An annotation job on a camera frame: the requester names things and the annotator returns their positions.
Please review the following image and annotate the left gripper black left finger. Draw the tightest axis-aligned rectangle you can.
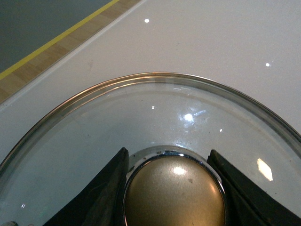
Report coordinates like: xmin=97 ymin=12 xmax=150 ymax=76
xmin=44 ymin=147 xmax=129 ymax=226

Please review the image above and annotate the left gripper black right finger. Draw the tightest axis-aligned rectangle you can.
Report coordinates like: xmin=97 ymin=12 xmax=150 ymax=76
xmin=207 ymin=149 xmax=301 ymax=226

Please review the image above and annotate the glass lid with gold knob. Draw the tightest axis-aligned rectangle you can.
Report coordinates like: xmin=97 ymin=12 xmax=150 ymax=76
xmin=0 ymin=73 xmax=301 ymax=226

